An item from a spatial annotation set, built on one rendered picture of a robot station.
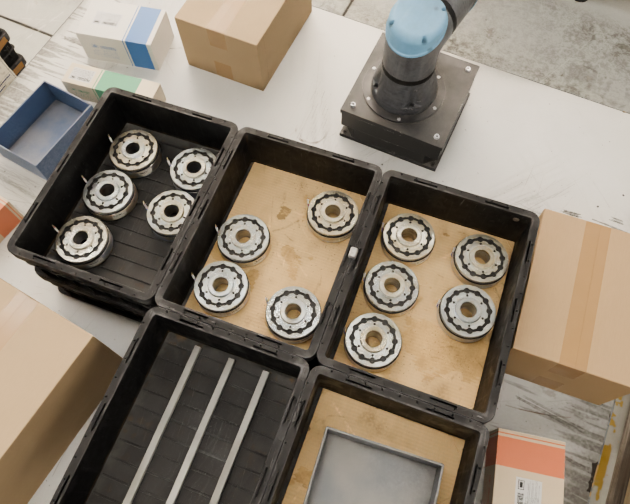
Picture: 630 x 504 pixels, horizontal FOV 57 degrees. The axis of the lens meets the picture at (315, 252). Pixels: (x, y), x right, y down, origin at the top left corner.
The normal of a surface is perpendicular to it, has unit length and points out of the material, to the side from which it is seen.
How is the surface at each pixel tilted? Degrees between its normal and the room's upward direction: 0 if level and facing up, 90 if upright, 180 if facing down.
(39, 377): 0
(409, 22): 9
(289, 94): 0
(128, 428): 0
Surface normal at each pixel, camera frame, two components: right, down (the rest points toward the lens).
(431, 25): -0.09, -0.27
